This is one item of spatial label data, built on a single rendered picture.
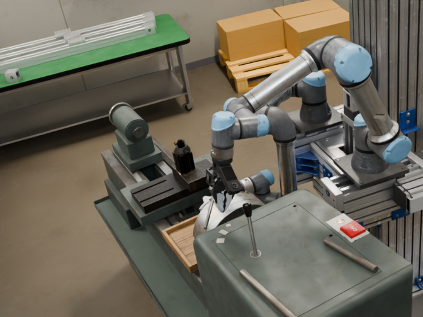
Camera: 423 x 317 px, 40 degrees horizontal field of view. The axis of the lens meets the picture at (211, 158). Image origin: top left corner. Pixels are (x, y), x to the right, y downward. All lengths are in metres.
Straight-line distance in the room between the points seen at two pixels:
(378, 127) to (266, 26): 4.18
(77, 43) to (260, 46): 1.96
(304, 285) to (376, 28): 1.11
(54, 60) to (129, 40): 0.71
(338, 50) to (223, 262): 0.79
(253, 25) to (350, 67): 4.28
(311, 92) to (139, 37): 3.12
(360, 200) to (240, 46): 3.98
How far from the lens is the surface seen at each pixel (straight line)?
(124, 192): 2.95
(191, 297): 2.83
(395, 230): 2.93
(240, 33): 6.16
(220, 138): 1.87
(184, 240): 2.60
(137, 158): 3.21
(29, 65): 5.55
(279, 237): 1.95
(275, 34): 6.28
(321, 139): 2.81
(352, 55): 1.94
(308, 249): 1.90
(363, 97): 2.05
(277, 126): 2.34
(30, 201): 4.96
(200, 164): 2.94
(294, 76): 2.04
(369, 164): 2.37
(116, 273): 3.93
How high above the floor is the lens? 2.51
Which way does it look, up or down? 31 degrees down
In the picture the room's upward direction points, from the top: 11 degrees counter-clockwise
